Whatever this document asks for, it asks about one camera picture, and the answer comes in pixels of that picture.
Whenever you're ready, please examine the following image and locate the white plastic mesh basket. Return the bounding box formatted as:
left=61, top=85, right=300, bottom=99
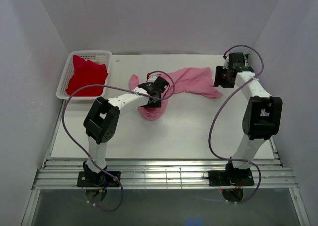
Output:
left=56, top=50, right=112, bottom=99

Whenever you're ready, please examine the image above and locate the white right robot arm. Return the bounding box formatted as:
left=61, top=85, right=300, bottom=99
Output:
left=214, top=52, right=283, bottom=185

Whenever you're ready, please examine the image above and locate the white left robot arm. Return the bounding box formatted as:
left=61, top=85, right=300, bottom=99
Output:
left=83, top=75, right=169, bottom=186

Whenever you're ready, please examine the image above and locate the aluminium rail frame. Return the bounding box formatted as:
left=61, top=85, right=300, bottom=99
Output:
left=33, top=159, right=298, bottom=190

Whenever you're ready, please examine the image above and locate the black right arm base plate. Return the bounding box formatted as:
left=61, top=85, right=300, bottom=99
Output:
left=203, top=170, right=254, bottom=186

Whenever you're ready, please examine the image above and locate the red t shirt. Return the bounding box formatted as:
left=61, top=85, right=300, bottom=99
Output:
left=66, top=55, right=108, bottom=95

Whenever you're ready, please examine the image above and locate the pink t shirt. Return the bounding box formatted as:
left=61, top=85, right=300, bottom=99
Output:
left=138, top=67, right=222, bottom=121

